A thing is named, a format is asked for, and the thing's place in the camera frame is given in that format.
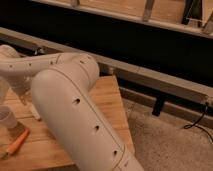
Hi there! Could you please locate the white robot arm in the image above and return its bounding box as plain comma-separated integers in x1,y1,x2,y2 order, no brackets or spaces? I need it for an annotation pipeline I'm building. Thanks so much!
0,45,144,171

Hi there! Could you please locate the white ceramic cup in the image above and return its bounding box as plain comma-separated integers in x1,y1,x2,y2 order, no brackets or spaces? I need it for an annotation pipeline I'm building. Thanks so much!
0,106,17,129

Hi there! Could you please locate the brown coaster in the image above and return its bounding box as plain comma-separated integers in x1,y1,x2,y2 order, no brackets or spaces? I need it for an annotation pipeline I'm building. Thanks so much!
8,122,26,136

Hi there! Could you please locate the orange carrot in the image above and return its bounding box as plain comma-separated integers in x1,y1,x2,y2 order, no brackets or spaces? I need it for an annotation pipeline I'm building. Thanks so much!
1,129,30,159

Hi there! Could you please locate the black bracket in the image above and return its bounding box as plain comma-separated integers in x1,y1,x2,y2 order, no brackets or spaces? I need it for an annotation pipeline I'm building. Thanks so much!
152,96,165,116

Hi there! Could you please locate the metal rail beam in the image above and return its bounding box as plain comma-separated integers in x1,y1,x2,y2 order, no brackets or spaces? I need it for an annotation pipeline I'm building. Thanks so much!
0,27,213,129

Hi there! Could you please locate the black cable right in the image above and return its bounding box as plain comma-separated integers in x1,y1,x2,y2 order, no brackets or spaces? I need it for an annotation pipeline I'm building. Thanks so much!
183,102,213,140

